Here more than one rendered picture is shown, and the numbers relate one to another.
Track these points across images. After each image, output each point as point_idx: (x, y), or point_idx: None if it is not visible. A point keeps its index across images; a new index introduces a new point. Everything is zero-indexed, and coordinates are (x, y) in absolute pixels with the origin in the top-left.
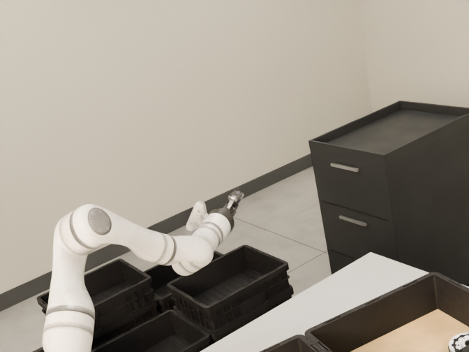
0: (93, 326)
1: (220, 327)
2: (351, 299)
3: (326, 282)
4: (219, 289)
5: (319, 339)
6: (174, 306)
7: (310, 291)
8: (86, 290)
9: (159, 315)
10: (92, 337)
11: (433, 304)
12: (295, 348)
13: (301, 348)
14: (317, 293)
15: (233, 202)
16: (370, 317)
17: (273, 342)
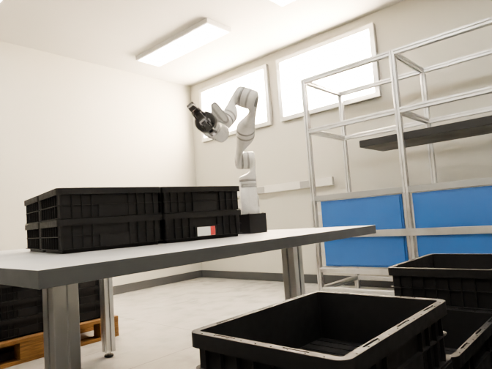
0: (236, 133)
1: (313, 340)
2: (109, 255)
3: (129, 257)
4: None
5: (151, 195)
6: (448, 356)
7: (153, 254)
8: (241, 121)
9: (461, 349)
10: (236, 137)
11: (64, 211)
12: (167, 192)
13: (164, 194)
14: (145, 254)
15: (195, 110)
16: (116, 197)
17: (195, 245)
